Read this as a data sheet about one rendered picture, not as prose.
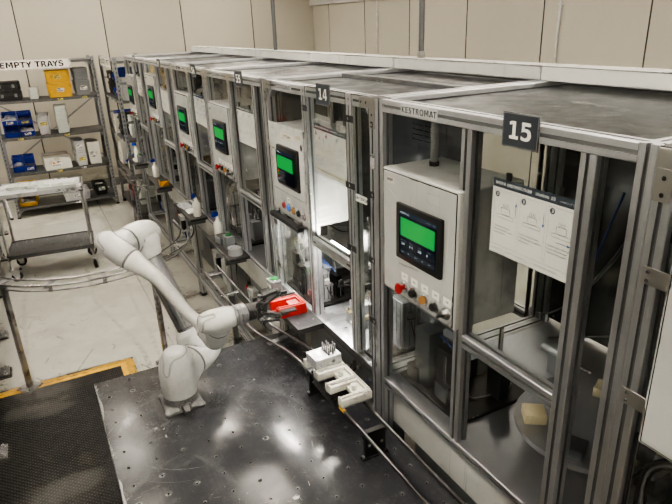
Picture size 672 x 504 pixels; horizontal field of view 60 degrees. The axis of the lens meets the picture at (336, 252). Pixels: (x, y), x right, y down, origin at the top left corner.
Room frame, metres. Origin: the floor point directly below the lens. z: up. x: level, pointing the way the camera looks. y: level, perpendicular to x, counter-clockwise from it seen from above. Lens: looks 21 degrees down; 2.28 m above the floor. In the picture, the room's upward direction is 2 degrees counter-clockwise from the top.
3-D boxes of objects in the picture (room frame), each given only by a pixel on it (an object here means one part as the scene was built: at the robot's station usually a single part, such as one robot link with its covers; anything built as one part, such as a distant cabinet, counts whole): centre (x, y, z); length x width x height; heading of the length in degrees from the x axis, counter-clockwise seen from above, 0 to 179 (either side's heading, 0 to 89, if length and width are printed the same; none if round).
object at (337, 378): (2.12, 0.02, 0.84); 0.36 x 0.14 x 0.10; 27
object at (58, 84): (7.95, 3.75, 1.00); 1.30 x 0.51 x 2.00; 117
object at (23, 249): (5.68, 2.93, 0.47); 0.84 x 0.53 x 0.94; 111
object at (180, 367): (2.26, 0.73, 0.85); 0.18 x 0.16 x 0.22; 160
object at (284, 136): (2.86, 0.12, 1.60); 0.42 x 0.29 x 0.46; 27
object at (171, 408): (2.23, 0.73, 0.71); 0.22 x 0.18 x 0.06; 27
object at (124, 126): (7.71, 2.54, 1.00); 1.30 x 0.51 x 2.00; 27
